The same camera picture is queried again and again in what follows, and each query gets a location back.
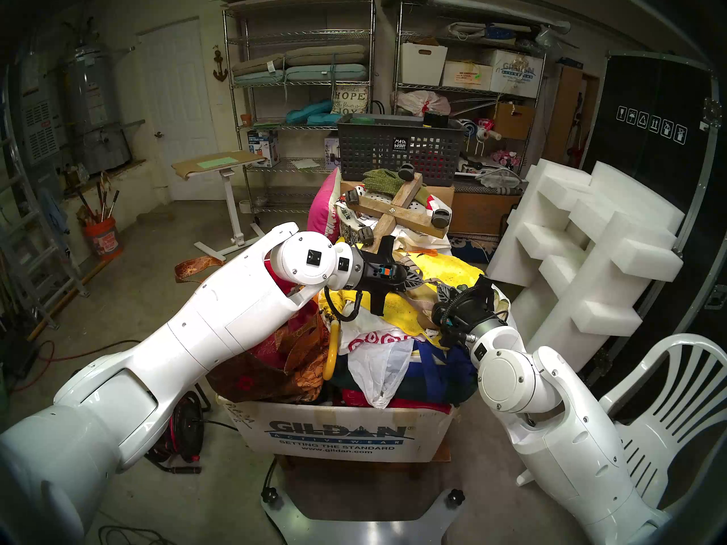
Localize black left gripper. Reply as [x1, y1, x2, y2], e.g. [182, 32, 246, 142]
[358, 236, 425, 317]

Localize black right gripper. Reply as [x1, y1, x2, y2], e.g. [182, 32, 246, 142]
[436, 274, 507, 333]

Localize tan flower strap sandal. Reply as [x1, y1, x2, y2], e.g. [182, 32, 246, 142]
[398, 253, 449, 332]

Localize yellow towel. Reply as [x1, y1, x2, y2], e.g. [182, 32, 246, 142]
[318, 240, 487, 351]

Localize blue white patterned cloth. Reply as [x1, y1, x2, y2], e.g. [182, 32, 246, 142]
[452, 234, 496, 265]

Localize wooden cross caster dolly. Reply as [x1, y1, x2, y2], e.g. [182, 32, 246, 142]
[344, 163, 452, 246]

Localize flat brown cardboard box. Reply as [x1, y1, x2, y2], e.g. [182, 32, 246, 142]
[340, 179, 456, 209]

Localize brown wooden chest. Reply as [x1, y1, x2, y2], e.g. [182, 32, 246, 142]
[449, 178, 526, 238]

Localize white red-target plastic bag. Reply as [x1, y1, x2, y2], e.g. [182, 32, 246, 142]
[341, 308, 418, 409]

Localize green knit glove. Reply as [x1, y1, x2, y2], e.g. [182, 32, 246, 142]
[362, 168, 432, 207]

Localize red fabric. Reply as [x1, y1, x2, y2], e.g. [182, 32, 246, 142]
[341, 389, 453, 415]

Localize pink white pillow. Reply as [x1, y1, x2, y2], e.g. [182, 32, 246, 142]
[306, 168, 342, 241]

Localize dark plastic mesh basket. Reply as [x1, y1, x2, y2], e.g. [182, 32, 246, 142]
[337, 114, 467, 188]

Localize large Gildan activewear carton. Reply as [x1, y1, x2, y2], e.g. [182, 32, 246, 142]
[219, 399, 461, 464]

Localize white foam packing insert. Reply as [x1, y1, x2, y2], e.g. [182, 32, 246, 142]
[487, 158, 686, 374]

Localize pale plastic shelf bag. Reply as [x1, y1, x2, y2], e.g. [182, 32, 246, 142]
[396, 90, 452, 118]

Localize Hope print pillow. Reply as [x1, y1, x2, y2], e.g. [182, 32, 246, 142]
[331, 84, 370, 116]

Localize teal blue cushion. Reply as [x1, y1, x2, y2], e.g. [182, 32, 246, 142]
[285, 100, 344, 125]

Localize blue white product box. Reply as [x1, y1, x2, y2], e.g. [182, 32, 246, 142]
[247, 129, 281, 169]

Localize white overbed table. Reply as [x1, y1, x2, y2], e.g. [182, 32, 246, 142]
[172, 151, 268, 262]

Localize white labelled cardboard box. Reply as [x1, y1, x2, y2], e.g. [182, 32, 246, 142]
[442, 60, 494, 91]

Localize brown wooden cabinet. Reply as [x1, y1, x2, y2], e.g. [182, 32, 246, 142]
[542, 64, 601, 170]

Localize orange patterned ribbon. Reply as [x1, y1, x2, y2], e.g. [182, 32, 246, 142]
[174, 255, 225, 283]

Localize mint seat cushion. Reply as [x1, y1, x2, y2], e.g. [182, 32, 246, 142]
[233, 64, 369, 86]

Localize small white Gildan box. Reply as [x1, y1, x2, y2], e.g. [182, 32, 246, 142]
[488, 49, 545, 99]

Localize tan seat cushion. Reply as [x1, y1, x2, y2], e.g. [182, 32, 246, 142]
[231, 44, 367, 77]

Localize white plastic chair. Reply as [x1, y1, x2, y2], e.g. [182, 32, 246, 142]
[516, 333, 727, 508]

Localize black flight case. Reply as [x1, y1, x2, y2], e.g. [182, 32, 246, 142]
[579, 50, 727, 380]

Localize white panel door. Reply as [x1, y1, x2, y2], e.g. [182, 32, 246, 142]
[136, 17, 219, 201]

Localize orange plastic bucket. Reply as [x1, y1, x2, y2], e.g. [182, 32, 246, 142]
[84, 216, 123, 261]

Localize grey water heater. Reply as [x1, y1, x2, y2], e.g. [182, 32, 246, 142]
[62, 44, 131, 175]

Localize aluminium ladder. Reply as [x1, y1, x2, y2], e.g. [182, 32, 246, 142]
[0, 67, 89, 330]

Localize grey furnace unit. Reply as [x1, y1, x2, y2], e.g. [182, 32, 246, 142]
[20, 90, 60, 164]

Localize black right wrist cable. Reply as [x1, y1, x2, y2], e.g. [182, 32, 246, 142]
[432, 288, 512, 346]

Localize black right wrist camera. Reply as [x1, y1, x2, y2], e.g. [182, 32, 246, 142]
[432, 303, 458, 334]

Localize yellow plastic handle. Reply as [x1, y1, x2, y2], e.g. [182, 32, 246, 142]
[325, 321, 340, 380]

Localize chrome wire shelf rack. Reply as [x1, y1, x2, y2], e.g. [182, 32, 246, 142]
[223, 0, 377, 215]
[392, 0, 547, 170]

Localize white handled storage bin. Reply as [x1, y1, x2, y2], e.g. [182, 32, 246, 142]
[400, 43, 448, 86]

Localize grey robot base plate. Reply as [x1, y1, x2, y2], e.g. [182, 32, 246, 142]
[261, 473, 466, 545]

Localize red black cord reel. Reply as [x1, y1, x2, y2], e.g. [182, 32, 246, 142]
[145, 391, 205, 475]

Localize red floor cord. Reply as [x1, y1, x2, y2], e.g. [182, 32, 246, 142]
[11, 338, 143, 394]

